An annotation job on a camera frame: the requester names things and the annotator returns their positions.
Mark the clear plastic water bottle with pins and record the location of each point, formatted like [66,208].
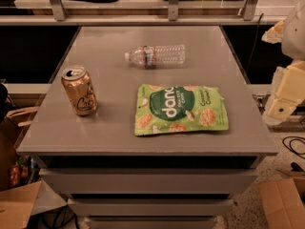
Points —
[152,57]

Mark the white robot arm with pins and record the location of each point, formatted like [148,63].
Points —
[288,84]

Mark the green chip bag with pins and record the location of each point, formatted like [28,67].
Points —
[179,109]

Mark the grey drawer cabinet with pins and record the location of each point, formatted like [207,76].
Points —
[117,180]

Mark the gold soda can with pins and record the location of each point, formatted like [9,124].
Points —
[79,89]

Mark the cardboard box right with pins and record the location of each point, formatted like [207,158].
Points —
[283,201]

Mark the cardboard box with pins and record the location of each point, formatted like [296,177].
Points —
[283,201]
[16,205]

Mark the cardboard box left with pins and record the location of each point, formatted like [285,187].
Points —
[16,205]

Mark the metal shelf rail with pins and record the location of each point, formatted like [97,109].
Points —
[34,12]

